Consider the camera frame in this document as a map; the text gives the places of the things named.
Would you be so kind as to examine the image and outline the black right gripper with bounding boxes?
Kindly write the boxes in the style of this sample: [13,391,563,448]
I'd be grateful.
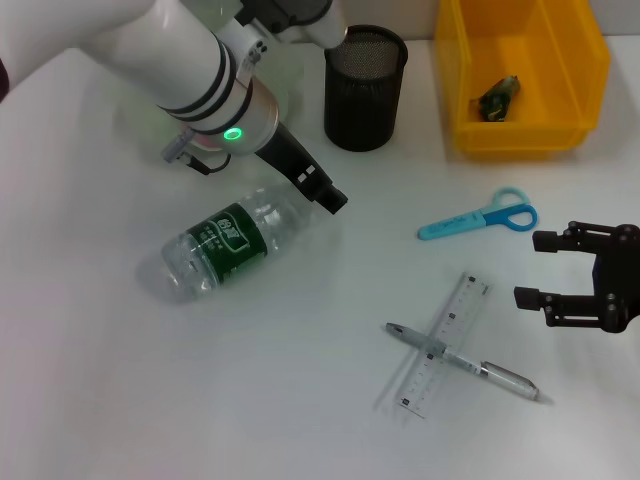
[513,219,640,336]

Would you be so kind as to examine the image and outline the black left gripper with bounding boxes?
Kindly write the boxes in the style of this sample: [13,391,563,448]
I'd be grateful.
[253,121,349,216]

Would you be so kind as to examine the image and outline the clear green-label water bottle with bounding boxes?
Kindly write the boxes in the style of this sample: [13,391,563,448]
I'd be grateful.
[160,182,322,306]

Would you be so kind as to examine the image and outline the green plastic wrapper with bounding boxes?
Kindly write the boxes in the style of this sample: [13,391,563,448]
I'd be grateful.
[468,74,524,123]

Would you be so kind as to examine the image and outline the black mesh pen holder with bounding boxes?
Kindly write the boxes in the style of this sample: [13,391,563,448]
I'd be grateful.
[323,25,410,153]

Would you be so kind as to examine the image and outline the blue capped scissors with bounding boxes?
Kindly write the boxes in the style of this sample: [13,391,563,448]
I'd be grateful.
[417,186,540,242]

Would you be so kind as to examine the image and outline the clear grey pen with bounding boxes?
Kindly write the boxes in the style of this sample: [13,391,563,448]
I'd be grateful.
[385,322,554,406]

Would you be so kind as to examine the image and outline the translucent green fruit plate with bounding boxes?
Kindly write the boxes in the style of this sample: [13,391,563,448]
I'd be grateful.
[114,47,307,169]

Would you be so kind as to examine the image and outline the clear plastic ruler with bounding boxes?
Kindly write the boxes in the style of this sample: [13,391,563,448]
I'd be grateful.
[397,272,492,419]

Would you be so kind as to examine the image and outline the yellow plastic bin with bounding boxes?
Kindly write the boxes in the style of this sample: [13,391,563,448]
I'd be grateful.
[433,0,612,161]

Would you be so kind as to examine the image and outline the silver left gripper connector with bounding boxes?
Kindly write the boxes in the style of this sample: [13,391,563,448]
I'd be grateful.
[160,128,197,163]

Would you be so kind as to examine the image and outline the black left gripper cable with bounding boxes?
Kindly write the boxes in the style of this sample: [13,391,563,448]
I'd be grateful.
[182,149,233,176]

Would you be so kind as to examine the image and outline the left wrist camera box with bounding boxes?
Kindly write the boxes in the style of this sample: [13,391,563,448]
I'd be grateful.
[234,0,349,50]

